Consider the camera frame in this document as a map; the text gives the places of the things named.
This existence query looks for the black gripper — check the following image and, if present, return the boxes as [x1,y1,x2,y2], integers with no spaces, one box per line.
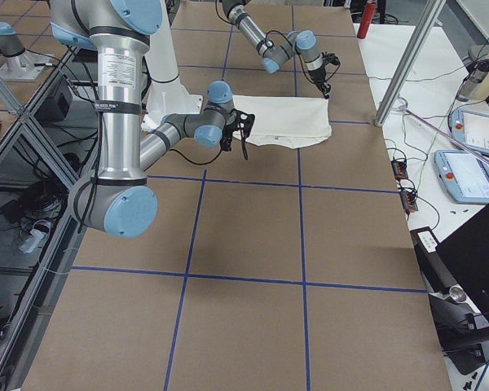
[308,68,331,99]
[219,122,249,160]

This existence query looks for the white long-sleeve cat shirt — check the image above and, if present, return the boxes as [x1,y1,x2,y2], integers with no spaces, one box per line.
[233,94,332,149]

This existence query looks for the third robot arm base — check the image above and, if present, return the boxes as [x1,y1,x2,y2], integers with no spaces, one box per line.
[0,22,53,82]

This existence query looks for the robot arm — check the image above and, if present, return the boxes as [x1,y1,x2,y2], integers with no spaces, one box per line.
[222,1,341,99]
[51,1,255,238]

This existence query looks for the red cylinder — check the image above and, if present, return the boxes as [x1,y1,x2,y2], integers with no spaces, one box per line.
[357,0,377,39]

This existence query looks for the upper orange connector board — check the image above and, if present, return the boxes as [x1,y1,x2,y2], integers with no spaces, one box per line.
[390,159,409,180]

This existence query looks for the orange connector board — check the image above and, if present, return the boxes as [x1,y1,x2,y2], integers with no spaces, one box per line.
[399,189,418,215]
[390,159,409,180]

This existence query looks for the lower orange connector board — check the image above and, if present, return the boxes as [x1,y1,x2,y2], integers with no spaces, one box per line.
[399,189,418,215]

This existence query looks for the reacher grabber stick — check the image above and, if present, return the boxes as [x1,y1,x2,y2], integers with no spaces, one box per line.
[390,102,489,166]

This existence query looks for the grey water bottle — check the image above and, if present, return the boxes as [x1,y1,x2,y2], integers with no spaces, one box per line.
[456,59,489,102]

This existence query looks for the far blue teach pendant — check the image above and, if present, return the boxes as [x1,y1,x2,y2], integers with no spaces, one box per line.
[450,108,489,156]

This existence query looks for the blue teach pendant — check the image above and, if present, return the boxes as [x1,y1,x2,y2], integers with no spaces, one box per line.
[434,150,489,204]
[450,108,489,156]

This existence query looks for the near blue teach pendant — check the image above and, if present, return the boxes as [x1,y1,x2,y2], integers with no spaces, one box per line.
[434,150,489,204]

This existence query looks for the black box under table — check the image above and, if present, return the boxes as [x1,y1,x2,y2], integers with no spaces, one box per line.
[34,77,73,122]

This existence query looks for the white power strip on floor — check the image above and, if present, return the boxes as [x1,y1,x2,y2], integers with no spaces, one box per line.
[18,228,46,254]

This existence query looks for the black monitor on stand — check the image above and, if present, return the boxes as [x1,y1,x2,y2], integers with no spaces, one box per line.
[411,204,489,375]

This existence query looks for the aluminium frame post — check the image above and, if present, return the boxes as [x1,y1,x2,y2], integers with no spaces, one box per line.
[374,0,446,127]

